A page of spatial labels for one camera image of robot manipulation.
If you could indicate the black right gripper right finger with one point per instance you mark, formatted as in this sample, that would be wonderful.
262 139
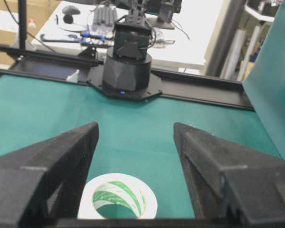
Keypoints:
230 181

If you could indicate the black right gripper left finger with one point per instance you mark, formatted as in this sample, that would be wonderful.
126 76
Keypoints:
42 183

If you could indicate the white duct tape roll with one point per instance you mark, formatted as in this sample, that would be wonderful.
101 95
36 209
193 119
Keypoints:
117 189

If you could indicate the green side panel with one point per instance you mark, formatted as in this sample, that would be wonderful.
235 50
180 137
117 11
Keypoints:
265 85

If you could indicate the cardboard box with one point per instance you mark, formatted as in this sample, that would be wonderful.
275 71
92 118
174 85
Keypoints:
38 12

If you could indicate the white background table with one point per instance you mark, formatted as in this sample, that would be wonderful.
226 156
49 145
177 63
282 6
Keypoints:
194 27

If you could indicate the black computer mouse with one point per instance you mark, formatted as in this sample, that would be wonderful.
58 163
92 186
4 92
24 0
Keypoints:
71 10

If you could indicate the grey ribbed foam block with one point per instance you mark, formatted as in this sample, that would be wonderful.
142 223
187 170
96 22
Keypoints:
105 16

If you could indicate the black vertical pole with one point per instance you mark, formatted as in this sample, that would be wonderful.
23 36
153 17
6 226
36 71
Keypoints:
22 11

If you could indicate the black monitor stand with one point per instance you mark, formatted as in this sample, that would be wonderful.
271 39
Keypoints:
166 12

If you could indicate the black aluminium rail frame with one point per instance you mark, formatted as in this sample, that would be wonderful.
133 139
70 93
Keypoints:
175 85

